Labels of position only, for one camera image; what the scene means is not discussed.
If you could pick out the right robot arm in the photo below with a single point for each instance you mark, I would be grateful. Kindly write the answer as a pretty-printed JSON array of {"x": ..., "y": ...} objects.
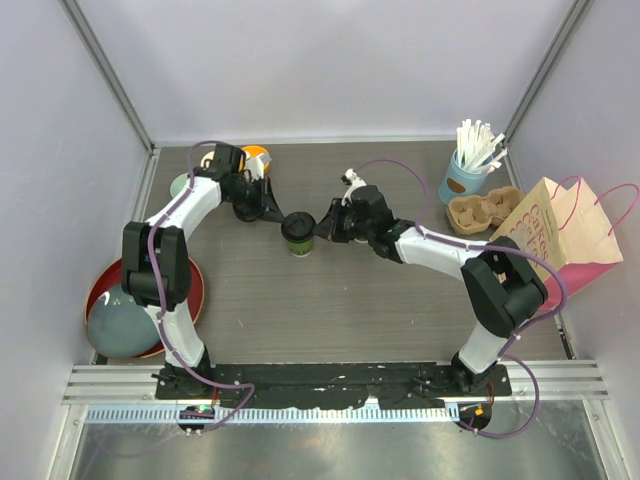
[{"x": 502, "y": 286}]

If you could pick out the orange bowl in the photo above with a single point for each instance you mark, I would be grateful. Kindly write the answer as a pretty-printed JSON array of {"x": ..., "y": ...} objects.
[{"x": 252, "y": 150}]

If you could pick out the blue straw holder can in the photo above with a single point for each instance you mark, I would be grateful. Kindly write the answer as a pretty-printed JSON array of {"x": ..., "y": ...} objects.
[{"x": 459, "y": 182}]

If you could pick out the kraft pink paper bag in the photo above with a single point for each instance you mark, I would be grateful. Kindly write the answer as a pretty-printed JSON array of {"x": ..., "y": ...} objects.
[{"x": 565, "y": 225}]

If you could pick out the blue-grey ceramic plate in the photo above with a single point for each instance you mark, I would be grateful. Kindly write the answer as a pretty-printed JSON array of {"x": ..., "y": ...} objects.
[{"x": 117, "y": 327}]

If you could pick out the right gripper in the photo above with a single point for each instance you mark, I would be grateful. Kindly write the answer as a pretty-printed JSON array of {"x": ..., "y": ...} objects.
[{"x": 328, "y": 229}]

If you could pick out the bundle of white straws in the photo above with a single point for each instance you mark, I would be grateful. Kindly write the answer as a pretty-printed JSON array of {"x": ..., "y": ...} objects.
[{"x": 478, "y": 149}]

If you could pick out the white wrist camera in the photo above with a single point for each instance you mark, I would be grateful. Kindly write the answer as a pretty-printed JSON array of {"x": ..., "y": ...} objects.
[
  {"x": 257, "y": 167},
  {"x": 353, "y": 182}
]

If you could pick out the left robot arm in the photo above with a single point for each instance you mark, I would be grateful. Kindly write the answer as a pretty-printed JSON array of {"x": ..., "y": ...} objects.
[{"x": 155, "y": 263}]

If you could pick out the brown cardboard cup carrier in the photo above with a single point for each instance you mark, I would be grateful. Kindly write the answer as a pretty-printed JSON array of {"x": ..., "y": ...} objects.
[{"x": 474, "y": 214}]

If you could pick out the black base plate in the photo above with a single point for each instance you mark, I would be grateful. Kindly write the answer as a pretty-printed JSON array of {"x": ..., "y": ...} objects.
[{"x": 331, "y": 386}]

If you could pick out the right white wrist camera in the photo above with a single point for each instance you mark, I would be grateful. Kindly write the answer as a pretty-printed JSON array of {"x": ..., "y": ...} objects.
[{"x": 353, "y": 182}]

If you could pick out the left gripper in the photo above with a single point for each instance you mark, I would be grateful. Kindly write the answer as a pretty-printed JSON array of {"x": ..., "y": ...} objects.
[{"x": 272, "y": 211}]

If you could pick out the pale green bowl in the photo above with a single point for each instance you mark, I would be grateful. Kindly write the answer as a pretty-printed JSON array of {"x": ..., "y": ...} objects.
[{"x": 179, "y": 184}]

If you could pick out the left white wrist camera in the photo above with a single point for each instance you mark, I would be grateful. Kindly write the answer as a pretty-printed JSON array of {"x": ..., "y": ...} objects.
[{"x": 257, "y": 167}]

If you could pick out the aluminium frame rail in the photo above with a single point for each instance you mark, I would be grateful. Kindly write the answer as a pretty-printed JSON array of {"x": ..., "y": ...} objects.
[{"x": 126, "y": 394}]

